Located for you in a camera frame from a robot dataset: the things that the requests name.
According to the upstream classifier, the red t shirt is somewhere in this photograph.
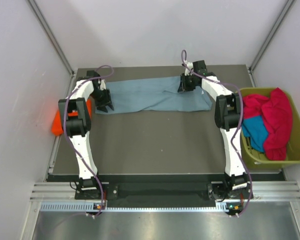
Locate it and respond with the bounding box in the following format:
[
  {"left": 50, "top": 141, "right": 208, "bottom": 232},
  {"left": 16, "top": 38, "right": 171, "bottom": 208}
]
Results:
[{"left": 243, "top": 88, "right": 293, "bottom": 161}]

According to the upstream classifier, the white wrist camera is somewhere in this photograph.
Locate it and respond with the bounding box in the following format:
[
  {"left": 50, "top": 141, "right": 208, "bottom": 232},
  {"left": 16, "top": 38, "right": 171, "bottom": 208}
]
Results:
[
  {"left": 97, "top": 79, "right": 107, "bottom": 91},
  {"left": 184, "top": 61, "right": 193, "bottom": 76}
]

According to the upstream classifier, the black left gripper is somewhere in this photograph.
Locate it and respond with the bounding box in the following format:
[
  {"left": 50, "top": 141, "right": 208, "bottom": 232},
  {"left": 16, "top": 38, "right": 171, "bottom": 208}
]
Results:
[{"left": 89, "top": 88, "right": 114, "bottom": 113}]

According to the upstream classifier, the light blue t shirt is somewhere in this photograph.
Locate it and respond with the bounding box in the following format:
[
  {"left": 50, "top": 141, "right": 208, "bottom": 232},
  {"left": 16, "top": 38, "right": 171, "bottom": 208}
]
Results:
[{"left": 95, "top": 76, "right": 212, "bottom": 115}]

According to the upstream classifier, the aluminium frame rail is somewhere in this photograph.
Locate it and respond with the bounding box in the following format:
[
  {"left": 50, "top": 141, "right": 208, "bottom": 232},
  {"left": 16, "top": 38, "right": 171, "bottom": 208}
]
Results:
[{"left": 30, "top": 181, "right": 300, "bottom": 202}]

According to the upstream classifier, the slotted grey cable duct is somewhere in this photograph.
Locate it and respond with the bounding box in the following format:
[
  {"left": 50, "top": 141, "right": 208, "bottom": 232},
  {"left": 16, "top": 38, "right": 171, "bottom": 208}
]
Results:
[{"left": 40, "top": 201, "right": 240, "bottom": 213}]

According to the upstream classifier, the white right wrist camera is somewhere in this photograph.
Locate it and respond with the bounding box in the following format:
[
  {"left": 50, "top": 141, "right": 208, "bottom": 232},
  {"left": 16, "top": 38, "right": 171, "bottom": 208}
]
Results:
[{"left": 184, "top": 61, "right": 193, "bottom": 76}]

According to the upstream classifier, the olive green plastic bin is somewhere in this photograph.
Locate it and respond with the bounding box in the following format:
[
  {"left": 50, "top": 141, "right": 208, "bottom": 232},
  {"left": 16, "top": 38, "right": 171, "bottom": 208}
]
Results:
[{"left": 240, "top": 87, "right": 300, "bottom": 170}]

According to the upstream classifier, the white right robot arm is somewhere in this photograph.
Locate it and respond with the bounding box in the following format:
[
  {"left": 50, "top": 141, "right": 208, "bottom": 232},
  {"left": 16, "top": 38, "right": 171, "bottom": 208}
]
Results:
[{"left": 178, "top": 59, "right": 248, "bottom": 198}]

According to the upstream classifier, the bright blue t shirt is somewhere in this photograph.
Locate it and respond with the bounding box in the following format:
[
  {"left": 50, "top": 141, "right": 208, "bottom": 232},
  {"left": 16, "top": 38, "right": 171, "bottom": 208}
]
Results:
[{"left": 241, "top": 115, "right": 269, "bottom": 153}]

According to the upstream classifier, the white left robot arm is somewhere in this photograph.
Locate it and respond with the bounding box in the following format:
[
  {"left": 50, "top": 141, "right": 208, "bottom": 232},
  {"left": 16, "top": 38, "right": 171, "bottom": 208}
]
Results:
[{"left": 58, "top": 70, "right": 114, "bottom": 199}]

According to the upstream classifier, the folded orange t shirt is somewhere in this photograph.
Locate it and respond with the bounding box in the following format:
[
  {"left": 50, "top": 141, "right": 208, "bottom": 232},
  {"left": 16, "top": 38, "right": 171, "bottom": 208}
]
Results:
[{"left": 51, "top": 99, "right": 92, "bottom": 137}]

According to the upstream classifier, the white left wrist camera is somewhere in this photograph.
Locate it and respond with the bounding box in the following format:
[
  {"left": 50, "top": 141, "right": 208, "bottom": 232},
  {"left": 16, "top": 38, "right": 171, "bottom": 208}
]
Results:
[{"left": 97, "top": 79, "right": 107, "bottom": 91}]

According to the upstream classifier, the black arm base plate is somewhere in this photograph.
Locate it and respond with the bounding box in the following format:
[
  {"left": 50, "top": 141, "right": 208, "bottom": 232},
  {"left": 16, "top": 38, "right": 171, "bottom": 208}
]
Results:
[{"left": 75, "top": 182, "right": 250, "bottom": 202}]

